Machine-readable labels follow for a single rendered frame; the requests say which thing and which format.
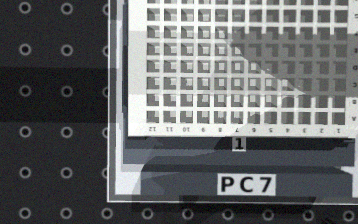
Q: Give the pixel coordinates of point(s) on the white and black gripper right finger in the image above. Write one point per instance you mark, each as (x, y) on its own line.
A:
(333, 221)

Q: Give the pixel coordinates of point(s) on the white well plate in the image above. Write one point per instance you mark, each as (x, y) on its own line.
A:
(232, 68)

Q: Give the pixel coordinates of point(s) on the black perforated plate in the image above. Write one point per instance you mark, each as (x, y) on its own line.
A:
(54, 129)

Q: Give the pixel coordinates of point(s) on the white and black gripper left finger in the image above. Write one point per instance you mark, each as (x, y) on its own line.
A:
(168, 219)

